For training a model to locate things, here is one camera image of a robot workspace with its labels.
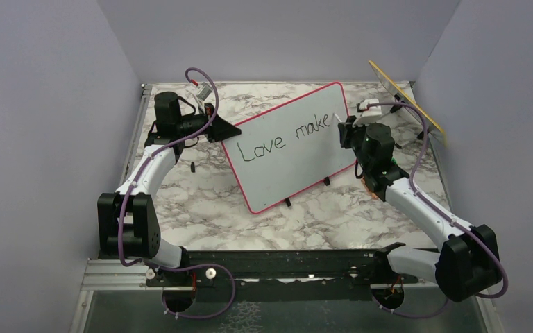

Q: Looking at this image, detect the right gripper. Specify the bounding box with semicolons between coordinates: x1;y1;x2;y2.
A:
340;115;373;171

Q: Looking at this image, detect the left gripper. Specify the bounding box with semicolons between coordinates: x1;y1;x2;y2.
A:
176;103;242;143

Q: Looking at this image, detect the white black-tipped marker pen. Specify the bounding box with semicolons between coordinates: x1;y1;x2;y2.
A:
333;113;343;123

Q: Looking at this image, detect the pink-framed whiteboard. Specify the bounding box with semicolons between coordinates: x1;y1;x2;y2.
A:
222;82;355;214

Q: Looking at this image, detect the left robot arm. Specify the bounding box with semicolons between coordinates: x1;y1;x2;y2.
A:
97;92;242;285

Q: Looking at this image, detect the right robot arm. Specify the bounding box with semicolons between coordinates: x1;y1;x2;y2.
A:
337;116;508;302

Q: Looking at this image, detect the orange marker cap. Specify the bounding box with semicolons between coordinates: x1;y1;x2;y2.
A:
361;180;378;199

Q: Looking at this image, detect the yellow-edged board on stand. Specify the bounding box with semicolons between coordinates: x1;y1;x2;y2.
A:
368;60;446;146

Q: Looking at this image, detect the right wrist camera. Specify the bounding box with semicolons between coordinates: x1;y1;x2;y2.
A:
353;99;382;127

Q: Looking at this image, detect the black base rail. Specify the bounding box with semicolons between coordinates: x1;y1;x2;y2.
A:
146;249;418;302

